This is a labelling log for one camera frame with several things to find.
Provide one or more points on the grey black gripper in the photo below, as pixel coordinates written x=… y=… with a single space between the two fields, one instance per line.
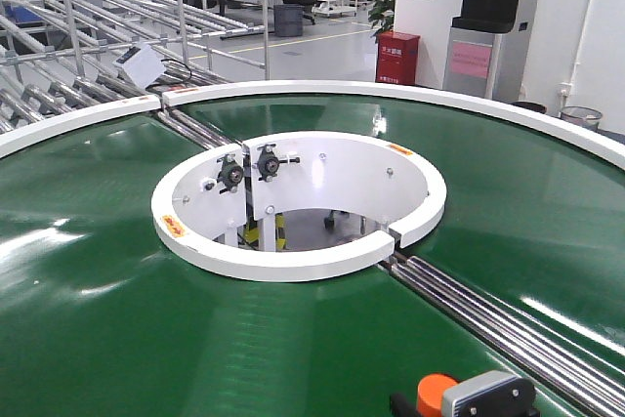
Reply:
x=493 y=393

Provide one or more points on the orange cylindrical capacitor 4680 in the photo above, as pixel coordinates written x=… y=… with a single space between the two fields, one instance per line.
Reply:
x=430 y=391

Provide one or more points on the round green conveyor table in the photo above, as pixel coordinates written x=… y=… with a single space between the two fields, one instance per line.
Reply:
x=99 y=318

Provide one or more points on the black water dispenser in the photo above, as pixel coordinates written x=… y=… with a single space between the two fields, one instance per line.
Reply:
x=475 y=40

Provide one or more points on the red fire extinguisher box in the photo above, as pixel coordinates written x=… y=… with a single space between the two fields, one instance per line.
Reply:
x=397 y=58

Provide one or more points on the grey trash bin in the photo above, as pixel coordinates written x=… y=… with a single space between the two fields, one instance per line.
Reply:
x=288 y=20

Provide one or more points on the white control box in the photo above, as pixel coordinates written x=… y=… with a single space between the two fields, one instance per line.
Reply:
x=141 y=65

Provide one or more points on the steel roller rack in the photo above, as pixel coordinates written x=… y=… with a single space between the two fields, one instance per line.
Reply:
x=99 y=27

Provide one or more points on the wire mesh waste basket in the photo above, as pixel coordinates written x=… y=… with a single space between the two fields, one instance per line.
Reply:
x=585 y=117

